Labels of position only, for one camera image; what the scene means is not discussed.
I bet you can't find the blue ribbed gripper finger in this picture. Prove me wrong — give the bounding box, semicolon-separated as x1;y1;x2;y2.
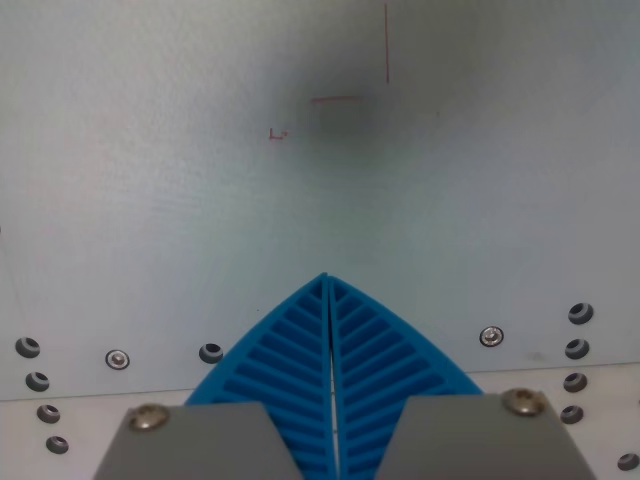
325;273;599;480
92;272;340;480

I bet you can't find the silver countersunk table screw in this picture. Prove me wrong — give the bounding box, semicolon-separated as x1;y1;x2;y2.
104;348;132;372
478;325;506;349

